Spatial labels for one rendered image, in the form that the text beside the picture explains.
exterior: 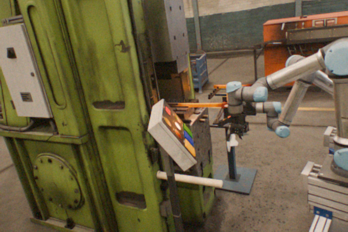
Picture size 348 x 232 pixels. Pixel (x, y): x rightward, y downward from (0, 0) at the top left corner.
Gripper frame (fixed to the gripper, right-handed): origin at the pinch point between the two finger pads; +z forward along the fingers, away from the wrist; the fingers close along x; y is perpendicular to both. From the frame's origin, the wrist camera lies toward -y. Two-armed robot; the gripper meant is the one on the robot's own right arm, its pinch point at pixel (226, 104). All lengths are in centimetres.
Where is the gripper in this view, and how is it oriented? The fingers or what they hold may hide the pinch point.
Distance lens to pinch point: 187.3
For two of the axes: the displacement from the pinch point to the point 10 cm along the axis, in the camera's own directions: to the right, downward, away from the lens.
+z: -9.0, 0.0, 4.4
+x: 4.1, -3.5, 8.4
